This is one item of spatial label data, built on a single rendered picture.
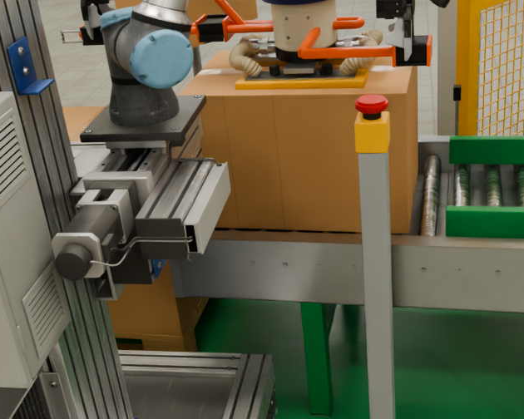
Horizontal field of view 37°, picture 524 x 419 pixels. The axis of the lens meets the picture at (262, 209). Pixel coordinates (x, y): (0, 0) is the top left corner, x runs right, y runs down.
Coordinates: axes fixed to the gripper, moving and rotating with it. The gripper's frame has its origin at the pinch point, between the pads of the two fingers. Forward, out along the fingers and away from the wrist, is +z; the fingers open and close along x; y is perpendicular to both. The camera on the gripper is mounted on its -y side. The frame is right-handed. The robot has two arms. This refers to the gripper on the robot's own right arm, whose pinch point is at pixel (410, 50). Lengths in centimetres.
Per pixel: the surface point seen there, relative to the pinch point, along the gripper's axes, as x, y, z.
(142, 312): -8, 85, 85
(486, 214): -4.7, -18.2, 44.9
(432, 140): -60, -2, 48
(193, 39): -162, 111, 42
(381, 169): 24.0, 4.8, 18.6
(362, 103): 23.4, 8.4, 3.8
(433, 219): -17, -4, 53
